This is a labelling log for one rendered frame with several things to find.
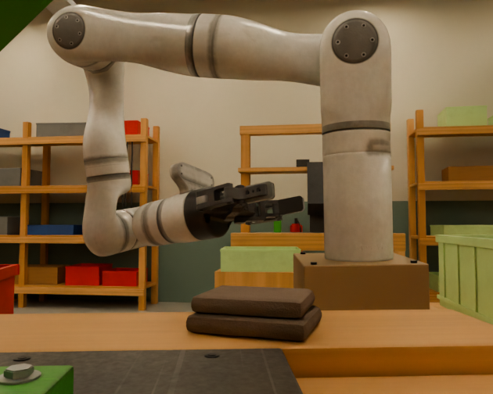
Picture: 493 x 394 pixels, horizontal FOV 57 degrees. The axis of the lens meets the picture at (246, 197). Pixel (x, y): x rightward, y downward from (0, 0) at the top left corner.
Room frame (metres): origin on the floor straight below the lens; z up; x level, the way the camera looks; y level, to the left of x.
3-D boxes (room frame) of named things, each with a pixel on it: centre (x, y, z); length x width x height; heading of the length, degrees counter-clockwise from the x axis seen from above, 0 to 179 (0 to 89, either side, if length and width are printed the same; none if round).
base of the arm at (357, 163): (0.63, -0.15, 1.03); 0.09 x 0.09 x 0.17; 9
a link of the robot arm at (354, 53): (0.62, -0.15, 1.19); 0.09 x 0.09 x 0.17; 78
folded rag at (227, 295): (0.39, -0.01, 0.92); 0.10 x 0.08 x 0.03; 72
